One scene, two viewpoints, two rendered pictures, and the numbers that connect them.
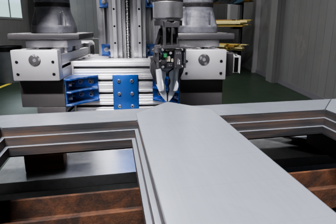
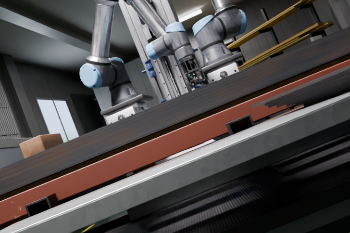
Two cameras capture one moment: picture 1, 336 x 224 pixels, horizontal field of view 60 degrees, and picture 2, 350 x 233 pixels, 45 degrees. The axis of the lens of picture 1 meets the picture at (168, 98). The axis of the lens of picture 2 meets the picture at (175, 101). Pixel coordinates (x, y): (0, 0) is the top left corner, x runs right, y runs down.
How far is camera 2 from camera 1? 1.01 m
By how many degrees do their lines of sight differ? 21
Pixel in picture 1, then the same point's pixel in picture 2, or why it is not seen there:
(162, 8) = (179, 52)
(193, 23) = (212, 57)
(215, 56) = (229, 69)
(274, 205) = not seen: hidden behind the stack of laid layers
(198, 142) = not seen: hidden behind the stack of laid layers
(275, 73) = not seen: outside the picture
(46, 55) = (127, 112)
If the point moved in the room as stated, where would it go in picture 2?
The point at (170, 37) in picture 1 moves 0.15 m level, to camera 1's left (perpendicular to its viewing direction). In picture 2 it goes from (190, 66) to (157, 80)
